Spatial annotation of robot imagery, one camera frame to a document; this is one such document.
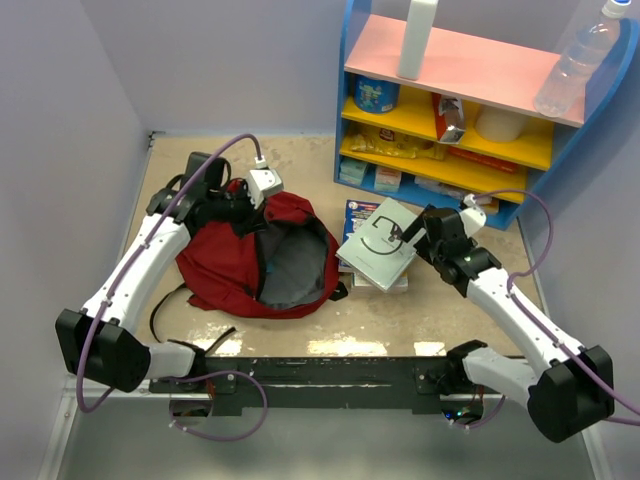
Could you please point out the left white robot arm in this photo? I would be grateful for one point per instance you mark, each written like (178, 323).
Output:
(98, 341)

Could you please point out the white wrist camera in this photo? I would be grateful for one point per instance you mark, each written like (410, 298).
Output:
(262, 184)
(472, 216)

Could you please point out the teal tissue pack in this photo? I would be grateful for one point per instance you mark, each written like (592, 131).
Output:
(352, 171)

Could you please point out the yellow snack bag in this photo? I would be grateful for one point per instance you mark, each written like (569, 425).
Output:
(381, 141)

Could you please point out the blue wooden shelf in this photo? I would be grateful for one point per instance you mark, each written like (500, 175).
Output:
(480, 71)

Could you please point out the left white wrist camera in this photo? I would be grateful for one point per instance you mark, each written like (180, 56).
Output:
(262, 184)

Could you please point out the blue round tin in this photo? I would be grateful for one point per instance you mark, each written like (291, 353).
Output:
(375, 96)

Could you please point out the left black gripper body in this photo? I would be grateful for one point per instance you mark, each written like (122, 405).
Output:
(239, 212)

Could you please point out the red snack box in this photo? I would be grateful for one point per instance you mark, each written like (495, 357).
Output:
(449, 116)

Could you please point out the pink tissue pack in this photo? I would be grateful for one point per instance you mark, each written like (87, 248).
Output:
(387, 179)

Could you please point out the white paper roll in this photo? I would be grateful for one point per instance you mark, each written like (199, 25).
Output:
(499, 125)

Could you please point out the red flat box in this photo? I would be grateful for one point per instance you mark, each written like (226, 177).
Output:
(485, 160)

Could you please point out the white bottle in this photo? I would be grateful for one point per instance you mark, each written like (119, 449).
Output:
(418, 27)

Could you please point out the clear plastic water bottle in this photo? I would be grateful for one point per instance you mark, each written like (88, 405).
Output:
(580, 59)

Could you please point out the white wrapped packs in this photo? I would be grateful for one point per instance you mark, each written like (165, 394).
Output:
(489, 204)

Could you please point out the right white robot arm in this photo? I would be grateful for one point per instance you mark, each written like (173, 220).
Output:
(564, 386)

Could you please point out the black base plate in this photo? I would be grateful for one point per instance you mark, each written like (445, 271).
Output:
(422, 385)

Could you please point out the red backpack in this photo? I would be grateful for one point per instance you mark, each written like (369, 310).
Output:
(285, 269)

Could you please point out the white booklet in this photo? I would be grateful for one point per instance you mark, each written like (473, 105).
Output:
(375, 244)

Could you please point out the aluminium rail frame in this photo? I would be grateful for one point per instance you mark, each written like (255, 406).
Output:
(246, 247)

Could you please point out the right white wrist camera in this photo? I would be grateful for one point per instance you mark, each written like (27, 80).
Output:
(472, 216)

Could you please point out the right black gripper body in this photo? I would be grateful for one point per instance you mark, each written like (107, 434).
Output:
(429, 251)

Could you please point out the blue treehouse book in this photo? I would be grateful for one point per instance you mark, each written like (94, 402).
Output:
(356, 213)

